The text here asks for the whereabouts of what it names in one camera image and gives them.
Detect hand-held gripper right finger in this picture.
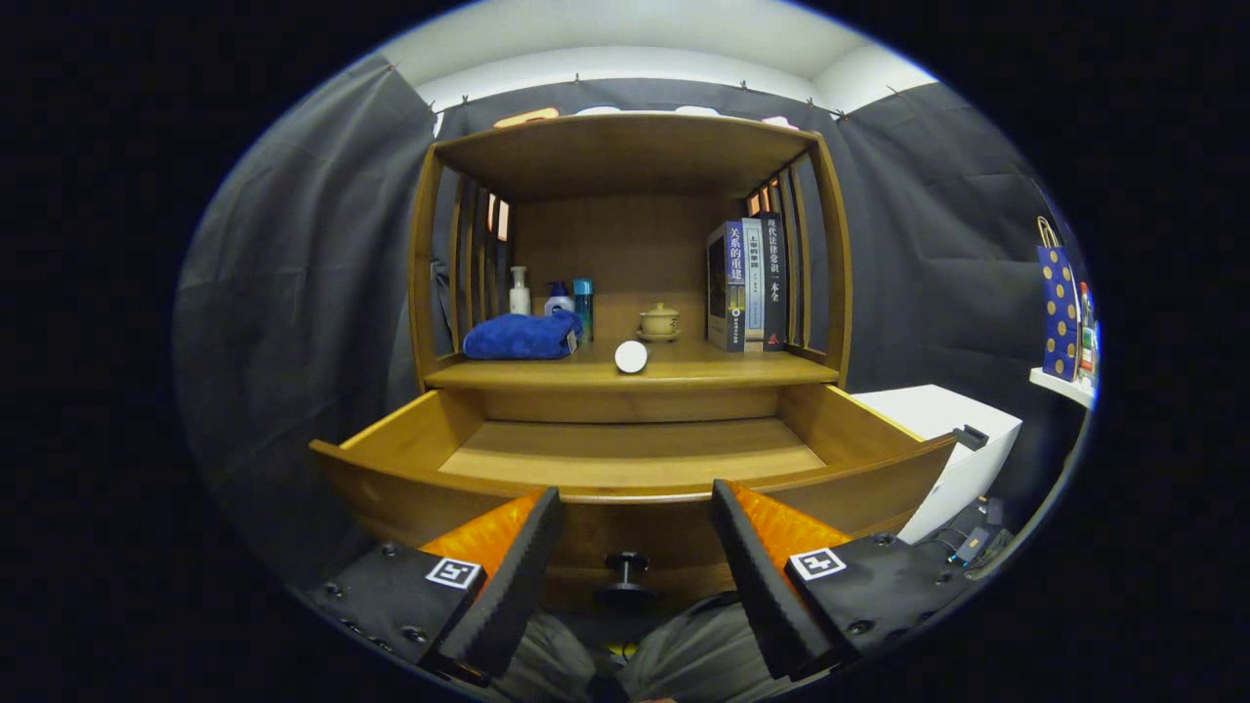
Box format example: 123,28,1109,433
710,478,980,682

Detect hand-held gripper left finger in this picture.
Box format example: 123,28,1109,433
298,486,565,686

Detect wooden drawer with black knob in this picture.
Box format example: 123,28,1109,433
310,383,958,616

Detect wooden countertop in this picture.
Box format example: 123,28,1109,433
425,337,841,392

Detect wooden cabinet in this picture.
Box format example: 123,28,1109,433
407,110,855,431

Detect person's left leg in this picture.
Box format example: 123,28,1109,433
488,610,611,703

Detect person's leg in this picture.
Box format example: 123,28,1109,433
488,610,611,703
625,591,792,703

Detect person's right leg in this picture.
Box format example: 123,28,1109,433
625,591,792,703

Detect black electronic device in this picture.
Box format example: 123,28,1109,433
923,496,1017,572

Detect white box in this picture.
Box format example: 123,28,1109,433
852,384,1024,546

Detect blue folded towel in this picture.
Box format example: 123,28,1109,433
462,310,584,361

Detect beige lidded teacup with saucer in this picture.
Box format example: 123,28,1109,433
637,302,683,343

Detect black spine book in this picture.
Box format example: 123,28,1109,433
759,212,789,352

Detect light grey spine book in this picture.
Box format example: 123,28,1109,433
740,217,766,352

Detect blue spine book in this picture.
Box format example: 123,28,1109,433
707,221,748,352

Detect black backdrop cloth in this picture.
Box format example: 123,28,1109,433
171,54,1095,587

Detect blue gift bag gold dots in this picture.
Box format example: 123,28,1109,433
1035,215,1083,384

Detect clear bottle with red cap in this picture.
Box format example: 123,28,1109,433
1077,281,1100,377

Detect white wall shelf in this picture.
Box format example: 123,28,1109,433
1028,366,1097,409

